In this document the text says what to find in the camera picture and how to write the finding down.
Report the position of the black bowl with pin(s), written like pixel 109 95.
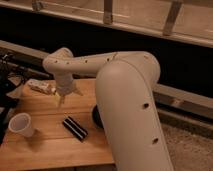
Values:
pixel 96 117

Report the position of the black equipment with cables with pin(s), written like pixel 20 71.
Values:
pixel 11 82

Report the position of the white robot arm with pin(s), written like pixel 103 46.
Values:
pixel 124 96

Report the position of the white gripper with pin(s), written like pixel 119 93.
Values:
pixel 65 88

